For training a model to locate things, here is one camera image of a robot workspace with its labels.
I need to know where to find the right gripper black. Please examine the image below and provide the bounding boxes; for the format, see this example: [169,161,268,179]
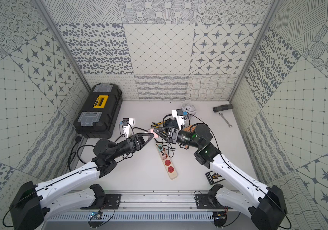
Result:
[154,126,201,149]

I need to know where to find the beige red power strip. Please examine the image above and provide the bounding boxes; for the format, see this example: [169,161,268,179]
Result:
[156,143,178,180]

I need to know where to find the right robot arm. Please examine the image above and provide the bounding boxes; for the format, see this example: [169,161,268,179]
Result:
[149,124,287,230]

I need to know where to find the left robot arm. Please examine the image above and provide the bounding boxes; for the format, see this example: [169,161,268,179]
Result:
[8,133,155,230]

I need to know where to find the navy blue desk fan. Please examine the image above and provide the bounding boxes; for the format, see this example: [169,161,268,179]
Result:
[163,114,179,128]

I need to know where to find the yellow black pliers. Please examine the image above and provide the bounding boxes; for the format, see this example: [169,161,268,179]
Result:
[150,121,165,128]

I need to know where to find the black yellow toolbox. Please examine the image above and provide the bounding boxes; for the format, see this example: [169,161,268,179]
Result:
[74,83,123,139]

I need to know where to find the silver wrench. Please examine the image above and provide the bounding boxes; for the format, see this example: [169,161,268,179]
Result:
[219,113,233,128]

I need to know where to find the black drill bit case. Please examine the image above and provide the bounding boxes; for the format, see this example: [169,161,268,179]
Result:
[205,171,225,185]

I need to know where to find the black fan USB cable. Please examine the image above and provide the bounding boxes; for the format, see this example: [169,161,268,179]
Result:
[162,140,177,158]

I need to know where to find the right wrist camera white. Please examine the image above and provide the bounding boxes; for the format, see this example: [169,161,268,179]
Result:
[172,109,188,130]

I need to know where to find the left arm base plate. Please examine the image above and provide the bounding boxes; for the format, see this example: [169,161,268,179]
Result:
[80,194,122,210]

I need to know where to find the black power strip cable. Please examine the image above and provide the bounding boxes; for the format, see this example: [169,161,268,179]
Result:
[67,136,101,170]

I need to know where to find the aluminium mounting rail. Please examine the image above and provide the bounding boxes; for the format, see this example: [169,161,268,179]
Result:
[47,189,257,222]

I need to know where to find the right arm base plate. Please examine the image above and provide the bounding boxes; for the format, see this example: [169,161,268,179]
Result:
[194,193,224,210]

